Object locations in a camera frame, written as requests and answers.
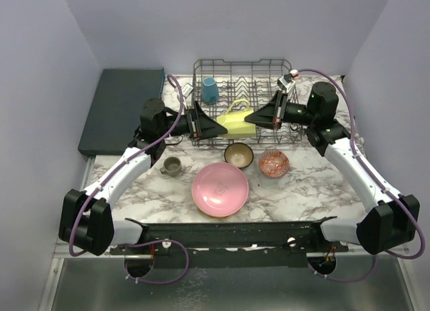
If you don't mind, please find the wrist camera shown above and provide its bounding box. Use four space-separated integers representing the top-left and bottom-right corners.
277 69 299 94
181 83 194 98

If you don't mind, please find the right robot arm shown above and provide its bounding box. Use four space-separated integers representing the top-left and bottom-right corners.
245 81 420 255

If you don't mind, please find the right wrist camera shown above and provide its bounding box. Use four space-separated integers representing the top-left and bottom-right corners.
277 69 299 94

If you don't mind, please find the brown beige bowl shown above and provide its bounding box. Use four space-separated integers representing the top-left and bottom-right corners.
224 142 254 169

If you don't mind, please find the blue floral mug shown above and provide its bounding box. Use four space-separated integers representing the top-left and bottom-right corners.
201 77 219 105

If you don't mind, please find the red patterned bowl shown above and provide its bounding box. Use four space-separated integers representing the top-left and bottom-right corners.
258 149 290 178

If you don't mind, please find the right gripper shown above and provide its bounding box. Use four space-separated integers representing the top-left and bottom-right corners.
245 91 317 131

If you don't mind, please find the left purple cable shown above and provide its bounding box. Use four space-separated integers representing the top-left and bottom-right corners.
69 74 189 257

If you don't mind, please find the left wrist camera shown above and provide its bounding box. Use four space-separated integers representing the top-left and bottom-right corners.
181 83 194 98

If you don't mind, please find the small grey cup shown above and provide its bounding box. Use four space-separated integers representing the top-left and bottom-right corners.
160 157 182 177

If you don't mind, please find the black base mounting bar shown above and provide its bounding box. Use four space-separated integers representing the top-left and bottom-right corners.
110 215 357 270

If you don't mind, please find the dark grey network switch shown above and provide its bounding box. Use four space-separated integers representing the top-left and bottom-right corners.
78 69 165 157

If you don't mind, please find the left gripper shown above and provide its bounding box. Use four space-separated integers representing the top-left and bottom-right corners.
159 101 227 140

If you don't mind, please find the yellow-green faceted mug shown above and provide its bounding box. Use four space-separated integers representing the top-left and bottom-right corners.
216 98 256 139

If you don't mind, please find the aluminium rail frame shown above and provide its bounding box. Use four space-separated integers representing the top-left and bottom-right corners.
53 156 95 259

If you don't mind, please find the pink plate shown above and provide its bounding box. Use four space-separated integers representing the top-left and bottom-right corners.
191 162 249 211

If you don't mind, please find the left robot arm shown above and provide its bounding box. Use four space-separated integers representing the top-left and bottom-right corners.
58 98 227 256

